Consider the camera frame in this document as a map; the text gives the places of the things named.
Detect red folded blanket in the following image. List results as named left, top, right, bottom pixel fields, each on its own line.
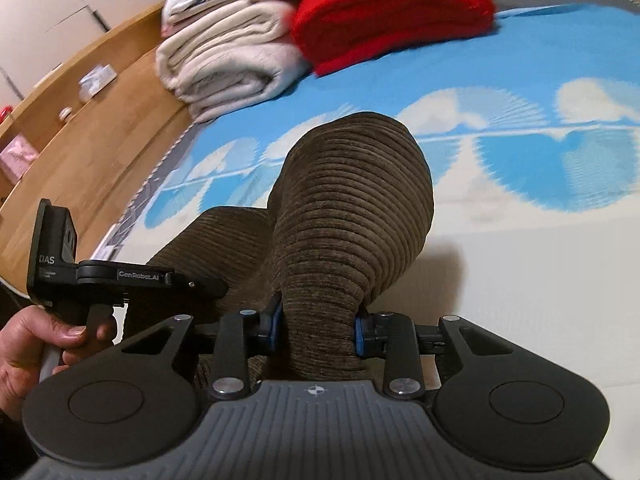
left=291, top=0, right=497, bottom=77

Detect small white box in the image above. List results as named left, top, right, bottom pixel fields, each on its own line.
left=79, top=65, right=119, bottom=102

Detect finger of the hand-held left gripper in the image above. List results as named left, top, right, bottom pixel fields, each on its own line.
left=171, top=270, right=230, bottom=299

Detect person's left hand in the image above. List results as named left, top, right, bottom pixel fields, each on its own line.
left=0, top=305, right=119, bottom=423

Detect white wardrobe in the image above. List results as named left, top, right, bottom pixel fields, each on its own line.
left=0, top=0, right=173, bottom=106

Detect pink box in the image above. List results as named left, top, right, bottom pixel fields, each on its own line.
left=0, top=135, right=41, bottom=181

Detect blue white printed bed sheet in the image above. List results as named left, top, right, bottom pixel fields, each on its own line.
left=95, top=2, right=640, bottom=463

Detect cream folded blanket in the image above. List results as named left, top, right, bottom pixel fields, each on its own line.
left=156, top=0, right=313, bottom=124

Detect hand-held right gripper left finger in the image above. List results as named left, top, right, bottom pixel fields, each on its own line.
left=120, top=291, right=285, bottom=402

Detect wooden bed frame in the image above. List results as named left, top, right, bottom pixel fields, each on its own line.
left=0, top=25, right=201, bottom=273

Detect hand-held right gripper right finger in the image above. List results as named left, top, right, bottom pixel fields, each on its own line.
left=353, top=310, right=507, bottom=402

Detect grey mattress edge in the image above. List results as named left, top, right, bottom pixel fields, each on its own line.
left=92, top=122, right=201, bottom=261

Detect brown corduroy pants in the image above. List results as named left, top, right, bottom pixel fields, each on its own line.
left=125, top=112, right=435, bottom=396

